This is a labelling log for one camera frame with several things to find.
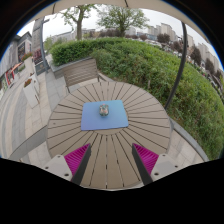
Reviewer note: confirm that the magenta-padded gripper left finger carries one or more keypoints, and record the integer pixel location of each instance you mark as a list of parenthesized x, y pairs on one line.
[(76, 159)]

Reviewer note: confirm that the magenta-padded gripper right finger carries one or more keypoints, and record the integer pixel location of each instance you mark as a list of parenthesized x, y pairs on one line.
[(146, 159)]

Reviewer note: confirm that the patterned computer mouse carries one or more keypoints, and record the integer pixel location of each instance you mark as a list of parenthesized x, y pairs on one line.
[(104, 110)]

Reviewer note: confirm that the blue mouse pad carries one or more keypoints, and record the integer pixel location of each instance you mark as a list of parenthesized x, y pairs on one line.
[(93, 120)]

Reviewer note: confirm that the white planter box with flowers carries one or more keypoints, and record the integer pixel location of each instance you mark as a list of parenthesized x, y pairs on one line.
[(30, 93), (28, 65)]

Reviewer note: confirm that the wooden slat chair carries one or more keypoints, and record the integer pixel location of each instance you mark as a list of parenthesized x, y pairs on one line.
[(80, 71)]

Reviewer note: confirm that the green hedge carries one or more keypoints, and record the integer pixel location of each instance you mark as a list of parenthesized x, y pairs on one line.
[(150, 70)]

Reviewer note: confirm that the dark curved parasol pole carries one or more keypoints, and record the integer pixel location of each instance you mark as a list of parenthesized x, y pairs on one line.
[(180, 63)]

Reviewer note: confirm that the grey storefront building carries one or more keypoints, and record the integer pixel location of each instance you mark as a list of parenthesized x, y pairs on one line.
[(18, 50)]

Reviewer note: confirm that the tall grey sign pillar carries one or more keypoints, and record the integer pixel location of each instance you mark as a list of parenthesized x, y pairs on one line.
[(38, 40)]

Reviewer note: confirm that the thin-crowned tree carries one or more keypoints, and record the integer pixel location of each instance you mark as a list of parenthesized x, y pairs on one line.
[(79, 31)]

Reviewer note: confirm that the distant apartment buildings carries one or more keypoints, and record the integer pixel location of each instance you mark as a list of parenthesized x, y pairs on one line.
[(166, 30)]

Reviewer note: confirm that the full-crowned tree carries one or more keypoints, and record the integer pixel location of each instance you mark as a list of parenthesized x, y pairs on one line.
[(121, 20)]

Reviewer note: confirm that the beige parasol canopy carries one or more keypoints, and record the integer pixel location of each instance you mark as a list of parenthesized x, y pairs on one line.
[(100, 2)]

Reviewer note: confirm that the grey stone planter wall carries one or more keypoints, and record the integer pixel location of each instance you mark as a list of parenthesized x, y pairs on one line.
[(58, 70)]

